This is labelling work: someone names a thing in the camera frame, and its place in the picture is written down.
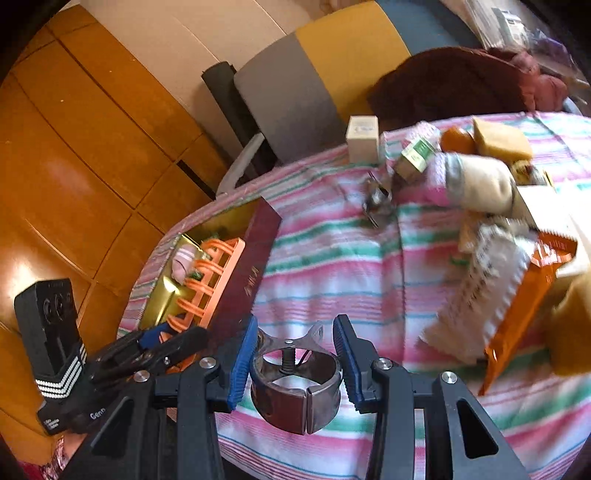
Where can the grey yellow blue chair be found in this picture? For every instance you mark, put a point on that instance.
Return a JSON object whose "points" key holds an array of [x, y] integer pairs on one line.
{"points": [[323, 69]]}

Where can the maroon gift box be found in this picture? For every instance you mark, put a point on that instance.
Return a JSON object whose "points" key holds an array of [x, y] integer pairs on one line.
{"points": [[249, 258]]}

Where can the black rolled mat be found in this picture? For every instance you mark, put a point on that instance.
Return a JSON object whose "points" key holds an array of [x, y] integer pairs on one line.
{"points": [[226, 101]]}

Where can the pink sock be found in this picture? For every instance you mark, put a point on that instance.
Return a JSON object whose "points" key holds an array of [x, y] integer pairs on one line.
{"points": [[184, 263]]}

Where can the white socks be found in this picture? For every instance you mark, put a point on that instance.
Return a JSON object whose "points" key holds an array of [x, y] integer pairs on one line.
{"points": [[480, 184]]}

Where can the person's floral garment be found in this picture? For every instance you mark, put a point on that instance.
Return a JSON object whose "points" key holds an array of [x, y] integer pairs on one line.
{"points": [[55, 461]]}

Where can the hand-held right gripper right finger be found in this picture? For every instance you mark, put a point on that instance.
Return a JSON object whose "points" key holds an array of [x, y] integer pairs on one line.
{"points": [[346, 364]]}

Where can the white snack packet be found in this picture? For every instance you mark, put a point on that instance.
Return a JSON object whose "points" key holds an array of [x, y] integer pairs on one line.
{"points": [[480, 286]]}

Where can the orange snack packet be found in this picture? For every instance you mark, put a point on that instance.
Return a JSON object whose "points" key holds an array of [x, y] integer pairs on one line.
{"points": [[526, 304]]}

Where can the white printed box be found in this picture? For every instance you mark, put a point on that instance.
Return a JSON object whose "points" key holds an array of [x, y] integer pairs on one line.
{"points": [[542, 205]]}

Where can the striped tablecloth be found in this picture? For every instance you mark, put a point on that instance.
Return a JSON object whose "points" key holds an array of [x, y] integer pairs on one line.
{"points": [[346, 258]]}

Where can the orange fruit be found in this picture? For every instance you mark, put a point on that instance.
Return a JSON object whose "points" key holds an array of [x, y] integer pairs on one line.
{"points": [[455, 141]]}

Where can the small white box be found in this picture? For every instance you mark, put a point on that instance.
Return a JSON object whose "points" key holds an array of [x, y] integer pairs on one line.
{"points": [[362, 138]]}

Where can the orange plastic rack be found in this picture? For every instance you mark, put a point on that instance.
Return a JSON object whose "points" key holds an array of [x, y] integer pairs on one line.
{"points": [[203, 277]]}

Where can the clear plastic bag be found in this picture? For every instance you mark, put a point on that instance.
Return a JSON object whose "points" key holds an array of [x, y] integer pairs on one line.
{"points": [[503, 18]]}

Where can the orange wooden wardrobe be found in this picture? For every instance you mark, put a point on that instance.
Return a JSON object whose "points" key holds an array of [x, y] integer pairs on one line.
{"points": [[69, 138]]}

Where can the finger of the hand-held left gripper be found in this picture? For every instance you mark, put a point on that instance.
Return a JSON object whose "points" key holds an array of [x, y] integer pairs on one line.
{"points": [[184, 344], [154, 336]]}

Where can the dark brown cloth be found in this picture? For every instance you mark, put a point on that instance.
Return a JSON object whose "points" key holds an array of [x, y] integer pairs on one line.
{"points": [[438, 78]]}

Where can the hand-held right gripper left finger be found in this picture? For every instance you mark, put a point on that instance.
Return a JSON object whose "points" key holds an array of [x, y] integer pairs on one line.
{"points": [[242, 364]]}

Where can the green and white box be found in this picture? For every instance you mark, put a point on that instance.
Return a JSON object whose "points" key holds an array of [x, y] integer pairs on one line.
{"points": [[418, 157]]}

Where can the pink cloth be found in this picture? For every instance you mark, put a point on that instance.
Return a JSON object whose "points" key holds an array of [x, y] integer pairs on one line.
{"points": [[540, 83]]}

